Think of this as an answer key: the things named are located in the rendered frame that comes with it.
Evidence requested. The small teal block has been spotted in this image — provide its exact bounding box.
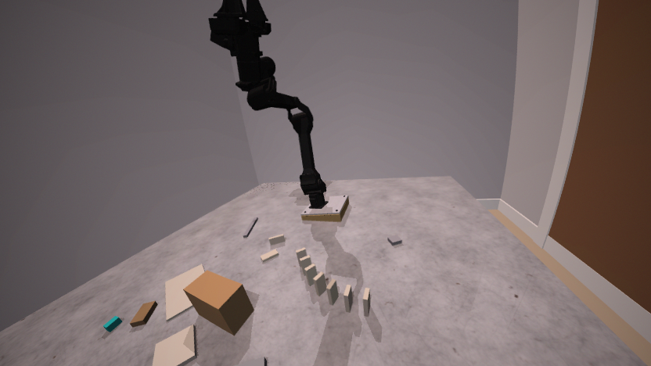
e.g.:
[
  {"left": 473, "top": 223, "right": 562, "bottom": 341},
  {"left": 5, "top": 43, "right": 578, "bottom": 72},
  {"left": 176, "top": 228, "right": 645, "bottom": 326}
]
[{"left": 103, "top": 316, "right": 123, "bottom": 332}]

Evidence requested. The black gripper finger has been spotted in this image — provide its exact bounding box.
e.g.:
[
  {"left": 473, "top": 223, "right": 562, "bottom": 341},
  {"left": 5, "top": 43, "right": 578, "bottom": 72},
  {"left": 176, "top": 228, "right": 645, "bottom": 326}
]
[
  {"left": 243, "top": 0, "right": 268, "bottom": 21},
  {"left": 213, "top": 0, "right": 247, "bottom": 18}
]

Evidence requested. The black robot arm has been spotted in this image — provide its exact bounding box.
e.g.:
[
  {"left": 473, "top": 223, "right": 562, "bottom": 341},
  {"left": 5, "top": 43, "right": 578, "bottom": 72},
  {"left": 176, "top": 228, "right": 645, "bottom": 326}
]
[{"left": 210, "top": 31, "right": 328, "bottom": 209}]

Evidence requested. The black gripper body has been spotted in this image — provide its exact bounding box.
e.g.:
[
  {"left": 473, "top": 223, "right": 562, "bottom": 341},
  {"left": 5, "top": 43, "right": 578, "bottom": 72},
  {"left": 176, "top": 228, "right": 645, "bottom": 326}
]
[{"left": 208, "top": 16, "right": 272, "bottom": 62}]

